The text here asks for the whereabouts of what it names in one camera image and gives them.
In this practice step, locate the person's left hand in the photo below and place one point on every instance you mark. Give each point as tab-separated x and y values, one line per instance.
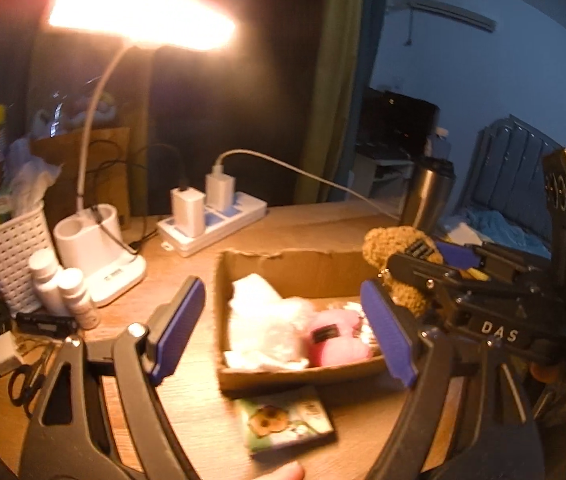
278	472

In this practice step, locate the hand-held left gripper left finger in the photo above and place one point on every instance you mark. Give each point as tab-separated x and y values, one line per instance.
178	330

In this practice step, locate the crumpled white plastic bag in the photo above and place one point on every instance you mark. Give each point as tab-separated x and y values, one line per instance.
33	175

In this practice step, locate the brown cardboard package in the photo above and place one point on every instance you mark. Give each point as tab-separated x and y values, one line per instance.
108	160

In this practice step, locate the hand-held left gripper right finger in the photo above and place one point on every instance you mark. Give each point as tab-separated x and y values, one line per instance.
388	335

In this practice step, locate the white power strip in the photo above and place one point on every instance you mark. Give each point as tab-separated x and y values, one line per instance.
223	225

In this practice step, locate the white plug adapter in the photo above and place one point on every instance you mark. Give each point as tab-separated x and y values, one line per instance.
5	355

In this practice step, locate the cardboard box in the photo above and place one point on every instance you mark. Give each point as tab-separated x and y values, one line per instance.
273	260

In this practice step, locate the flower printed packet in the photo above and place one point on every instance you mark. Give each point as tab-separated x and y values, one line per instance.
285	420

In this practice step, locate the grey padded headboard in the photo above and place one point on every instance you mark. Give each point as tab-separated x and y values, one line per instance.
508	170

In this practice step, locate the black monitor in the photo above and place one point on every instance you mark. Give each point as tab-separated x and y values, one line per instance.
398	120

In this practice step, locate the steel tumbler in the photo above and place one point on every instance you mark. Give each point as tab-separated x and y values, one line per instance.
425	200

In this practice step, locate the yellow and teal curtain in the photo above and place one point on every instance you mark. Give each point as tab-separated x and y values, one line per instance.
333	85

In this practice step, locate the blue blanket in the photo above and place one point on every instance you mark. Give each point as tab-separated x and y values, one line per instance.
503	235

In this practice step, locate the white cotton pad bag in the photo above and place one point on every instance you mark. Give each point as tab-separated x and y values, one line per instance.
263	315

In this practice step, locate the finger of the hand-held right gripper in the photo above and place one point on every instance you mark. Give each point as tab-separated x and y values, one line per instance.
460	257
413	267

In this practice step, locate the pink plush toy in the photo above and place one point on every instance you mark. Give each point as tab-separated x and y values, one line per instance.
335	340

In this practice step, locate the white air conditioner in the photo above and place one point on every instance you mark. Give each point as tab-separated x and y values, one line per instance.
443	7

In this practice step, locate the white stand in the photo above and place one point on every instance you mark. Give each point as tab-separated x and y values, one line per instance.
378	175

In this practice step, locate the white woven basket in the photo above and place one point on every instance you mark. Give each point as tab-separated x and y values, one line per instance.
13	255

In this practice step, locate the brown plush toy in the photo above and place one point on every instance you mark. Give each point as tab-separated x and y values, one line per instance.
388	242

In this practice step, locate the person's right hand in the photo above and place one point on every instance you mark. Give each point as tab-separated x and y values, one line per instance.
545	374

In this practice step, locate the clear water bottle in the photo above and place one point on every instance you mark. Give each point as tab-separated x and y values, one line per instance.
438	145

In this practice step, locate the white tissue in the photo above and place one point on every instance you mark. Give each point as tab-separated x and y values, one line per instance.
263	361

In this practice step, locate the pale crumpled bundle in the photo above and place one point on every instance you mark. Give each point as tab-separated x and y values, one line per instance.
73	112

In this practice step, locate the white desk lamp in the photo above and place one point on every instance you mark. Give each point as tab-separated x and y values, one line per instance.
138	10

